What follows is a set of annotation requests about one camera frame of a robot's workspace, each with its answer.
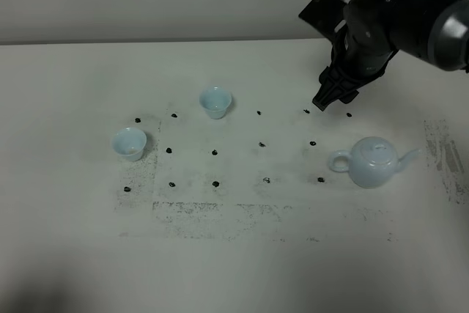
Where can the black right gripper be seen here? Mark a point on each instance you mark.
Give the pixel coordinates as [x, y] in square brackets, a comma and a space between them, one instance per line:
[361, 49]

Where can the light blue porcelain teapot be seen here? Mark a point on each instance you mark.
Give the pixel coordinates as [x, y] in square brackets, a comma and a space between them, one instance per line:
[371, 162]

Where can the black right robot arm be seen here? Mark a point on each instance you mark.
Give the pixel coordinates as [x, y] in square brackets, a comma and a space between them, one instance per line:
[434, 31]

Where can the light blue teacup, back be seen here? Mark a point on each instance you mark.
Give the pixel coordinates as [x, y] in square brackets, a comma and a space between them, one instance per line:
[215, 101]

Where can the light blue teacup, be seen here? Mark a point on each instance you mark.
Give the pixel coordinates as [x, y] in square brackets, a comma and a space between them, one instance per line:
[129, 143]
[215, 101]

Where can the light blue teacup, front left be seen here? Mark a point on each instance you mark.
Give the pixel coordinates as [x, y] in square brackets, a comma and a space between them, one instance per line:
[129, 143]

